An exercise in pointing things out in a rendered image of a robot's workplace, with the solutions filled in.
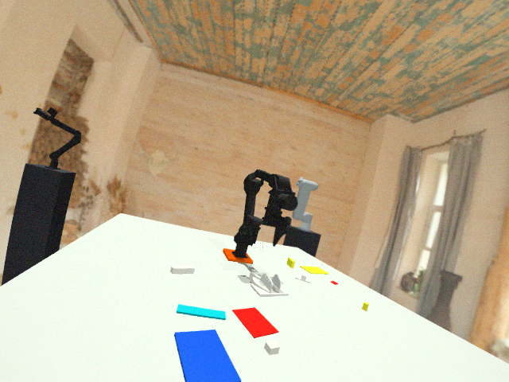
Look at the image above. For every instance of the cyan flat bar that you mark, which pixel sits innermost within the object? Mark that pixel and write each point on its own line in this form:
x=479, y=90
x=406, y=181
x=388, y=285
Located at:
x=201, y=312

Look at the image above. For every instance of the yellow flat plate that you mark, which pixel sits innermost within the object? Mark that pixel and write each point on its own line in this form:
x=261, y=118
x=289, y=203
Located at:
x=314, y=270

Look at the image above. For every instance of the blue flat plate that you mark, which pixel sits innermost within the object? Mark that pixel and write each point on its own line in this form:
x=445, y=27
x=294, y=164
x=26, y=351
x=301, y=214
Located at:
x=203, y=357

